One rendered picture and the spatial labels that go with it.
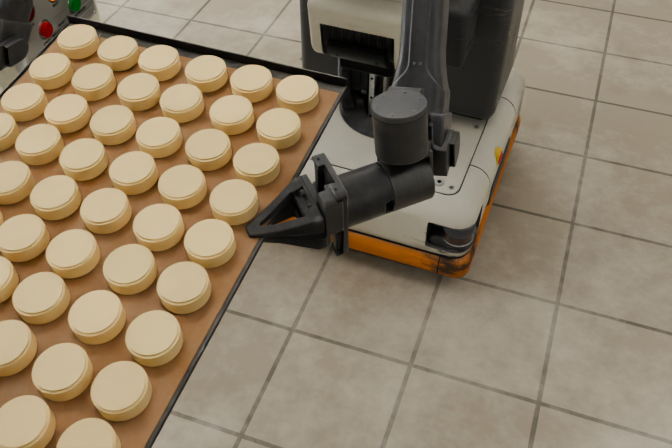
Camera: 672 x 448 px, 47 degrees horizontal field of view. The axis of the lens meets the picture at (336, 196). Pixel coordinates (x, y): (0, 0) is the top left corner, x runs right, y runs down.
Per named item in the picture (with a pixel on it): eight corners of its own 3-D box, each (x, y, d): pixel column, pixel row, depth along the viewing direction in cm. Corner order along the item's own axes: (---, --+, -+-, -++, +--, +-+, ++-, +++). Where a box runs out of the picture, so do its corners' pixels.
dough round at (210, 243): (246, 248, 78) (243, 236, 77) (208, 278, 76) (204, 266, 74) (215, 221, 81) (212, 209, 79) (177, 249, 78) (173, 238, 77)
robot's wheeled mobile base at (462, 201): (329, 85, 254) (328, 20, 237) (520, 130, 238) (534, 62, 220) (237, 223, 210) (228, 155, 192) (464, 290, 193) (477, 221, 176)
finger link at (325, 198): (261, 273, 79) (344, 243, 82) (253, 230, 74) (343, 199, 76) (239, 226, 83) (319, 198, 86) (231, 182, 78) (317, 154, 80)
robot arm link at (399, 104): (460, 149, 90) (389, 143, 93) (459, 61, 83) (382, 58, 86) (442, 213, 81) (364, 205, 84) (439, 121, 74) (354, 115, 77)
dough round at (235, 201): (223, 233, 79) (219, 222, 78) (205, 201, 82) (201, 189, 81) (266, 214, 81) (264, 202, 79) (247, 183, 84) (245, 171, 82)
